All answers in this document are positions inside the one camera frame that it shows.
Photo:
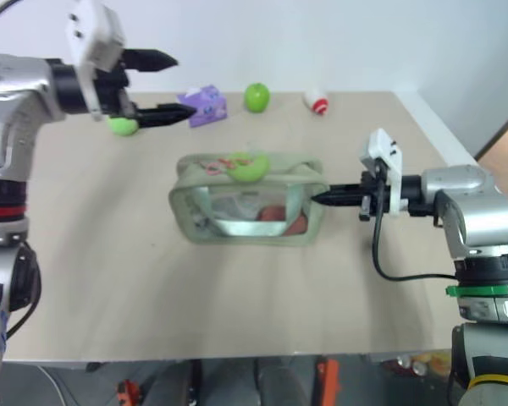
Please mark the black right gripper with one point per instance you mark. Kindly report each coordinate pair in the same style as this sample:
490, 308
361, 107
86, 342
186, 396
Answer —
370, 199

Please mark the pink bead charm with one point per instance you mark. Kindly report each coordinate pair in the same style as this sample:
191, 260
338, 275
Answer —
216, 167

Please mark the green apple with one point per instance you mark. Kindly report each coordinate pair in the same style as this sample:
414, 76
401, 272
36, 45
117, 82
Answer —
256, 98

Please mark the pile of colourful cans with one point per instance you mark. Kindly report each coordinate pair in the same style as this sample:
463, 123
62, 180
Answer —
415, 363

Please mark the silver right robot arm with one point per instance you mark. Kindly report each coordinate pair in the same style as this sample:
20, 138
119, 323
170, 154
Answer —
478, 220

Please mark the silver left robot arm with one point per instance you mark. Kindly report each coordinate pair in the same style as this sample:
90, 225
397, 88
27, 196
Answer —
12, 105

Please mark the white item inside pouch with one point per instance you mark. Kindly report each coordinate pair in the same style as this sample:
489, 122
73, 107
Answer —
233, 207

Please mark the red item inside pouch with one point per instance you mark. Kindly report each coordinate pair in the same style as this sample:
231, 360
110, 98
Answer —
275, 213

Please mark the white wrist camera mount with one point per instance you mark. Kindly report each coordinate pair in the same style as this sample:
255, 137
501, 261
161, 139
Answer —
97, 34
385, 156

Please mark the orange and black stand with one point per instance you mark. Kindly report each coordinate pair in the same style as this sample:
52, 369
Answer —
328, 380
129, 391

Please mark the small green ball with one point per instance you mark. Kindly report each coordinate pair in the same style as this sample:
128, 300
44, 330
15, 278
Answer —
120, 126

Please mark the purple tissue pack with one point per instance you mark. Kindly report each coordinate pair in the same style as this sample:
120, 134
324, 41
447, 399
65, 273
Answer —
205, 105

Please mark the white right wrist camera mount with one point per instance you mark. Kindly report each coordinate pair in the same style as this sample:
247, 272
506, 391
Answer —
385, 156

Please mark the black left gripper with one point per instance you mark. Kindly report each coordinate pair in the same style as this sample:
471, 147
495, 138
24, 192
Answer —
110, 91

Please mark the brown wooden panel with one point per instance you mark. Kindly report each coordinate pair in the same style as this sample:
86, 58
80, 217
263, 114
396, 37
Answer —
506, 135

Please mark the green transparent zip pouch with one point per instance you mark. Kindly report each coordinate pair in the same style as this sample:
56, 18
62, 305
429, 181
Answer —
186, 203

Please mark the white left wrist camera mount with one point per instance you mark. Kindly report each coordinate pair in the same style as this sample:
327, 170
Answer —
97, 34

